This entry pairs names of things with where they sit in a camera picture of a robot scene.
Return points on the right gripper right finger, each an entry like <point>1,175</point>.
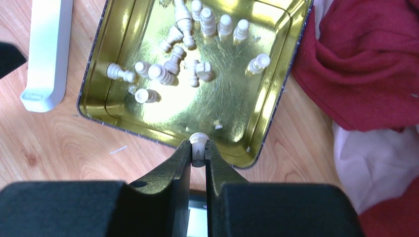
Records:
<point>239,208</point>

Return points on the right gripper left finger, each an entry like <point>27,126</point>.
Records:
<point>155,205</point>

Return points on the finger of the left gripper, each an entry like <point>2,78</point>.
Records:
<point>11,58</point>

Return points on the white chess pawn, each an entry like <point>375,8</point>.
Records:
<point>198,142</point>

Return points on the black white chess board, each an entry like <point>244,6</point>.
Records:
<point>197,219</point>

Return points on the white metal clothes rack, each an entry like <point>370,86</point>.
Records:
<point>50,32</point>

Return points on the gold metal tin box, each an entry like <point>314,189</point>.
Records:
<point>141,78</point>

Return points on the white pawn in tin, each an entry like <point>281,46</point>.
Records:
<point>258,64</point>

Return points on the dark red shirt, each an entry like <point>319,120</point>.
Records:
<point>356,65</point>

